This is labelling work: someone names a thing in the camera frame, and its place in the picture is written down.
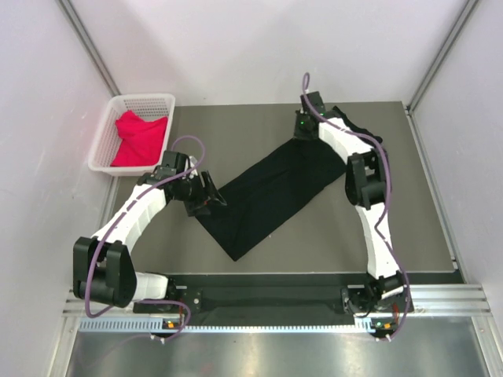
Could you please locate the grey slotted cable duct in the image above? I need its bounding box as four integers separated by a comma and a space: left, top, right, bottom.
78, 316, 378, 335

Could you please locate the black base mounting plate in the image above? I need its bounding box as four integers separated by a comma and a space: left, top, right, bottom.
133, 273, 413, 327

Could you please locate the aluminium frame rail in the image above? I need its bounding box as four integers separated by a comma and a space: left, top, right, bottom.
63, 284, 491, 317

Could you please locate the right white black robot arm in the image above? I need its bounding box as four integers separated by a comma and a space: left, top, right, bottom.
294, 92, 406, 312

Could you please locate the crumpled red t-shirt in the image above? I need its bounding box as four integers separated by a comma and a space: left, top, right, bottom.
111, 111, 168, 167

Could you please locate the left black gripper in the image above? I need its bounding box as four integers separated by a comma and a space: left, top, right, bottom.
173, 170, 225, 216

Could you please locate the white perforated plastic basket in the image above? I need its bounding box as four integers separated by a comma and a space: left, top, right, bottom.
88, 93, 175, 177

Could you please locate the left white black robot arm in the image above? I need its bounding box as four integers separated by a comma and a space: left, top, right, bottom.
73, 151, 226, 312

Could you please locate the black t-shirt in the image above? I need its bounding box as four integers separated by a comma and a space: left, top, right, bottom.
199, 104, 384, 262

